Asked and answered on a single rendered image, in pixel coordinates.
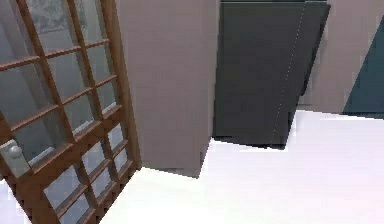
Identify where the dark grey tall cabinet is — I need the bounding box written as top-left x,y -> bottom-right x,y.
211,0 -> 332,151

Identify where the dark teal panel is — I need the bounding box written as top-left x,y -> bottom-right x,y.
342,14 -> 384,116

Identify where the brown glazed room door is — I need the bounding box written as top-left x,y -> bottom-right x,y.
0,0 -> 144,224

